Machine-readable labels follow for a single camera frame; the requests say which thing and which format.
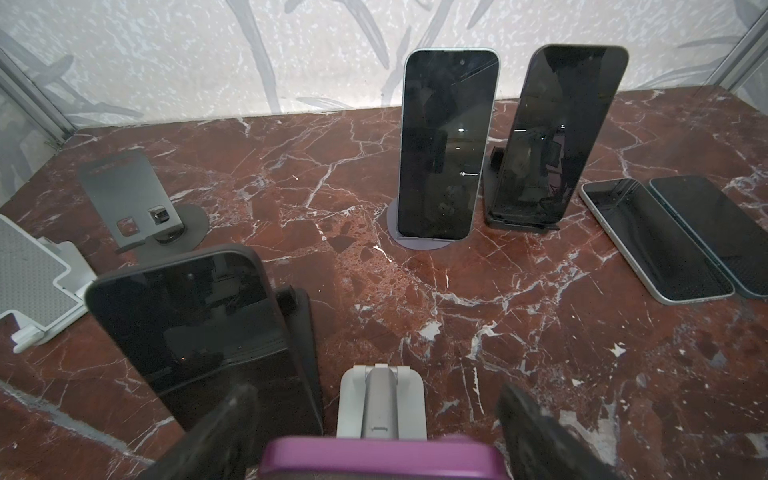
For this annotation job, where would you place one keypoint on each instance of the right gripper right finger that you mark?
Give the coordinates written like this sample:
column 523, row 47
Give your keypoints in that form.
column 538, row 447

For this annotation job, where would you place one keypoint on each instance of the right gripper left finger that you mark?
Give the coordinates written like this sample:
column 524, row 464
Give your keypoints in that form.
column 223, row 445

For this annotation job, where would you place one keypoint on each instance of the black phone white case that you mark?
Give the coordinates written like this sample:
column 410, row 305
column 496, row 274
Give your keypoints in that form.
column 453, row 457

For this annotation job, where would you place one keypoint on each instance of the large black phone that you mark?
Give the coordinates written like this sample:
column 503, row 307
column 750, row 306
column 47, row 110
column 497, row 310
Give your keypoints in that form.
column 668, row 262

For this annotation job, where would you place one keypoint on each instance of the grey phone stand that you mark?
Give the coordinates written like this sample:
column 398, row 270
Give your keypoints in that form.
column 129, row 197

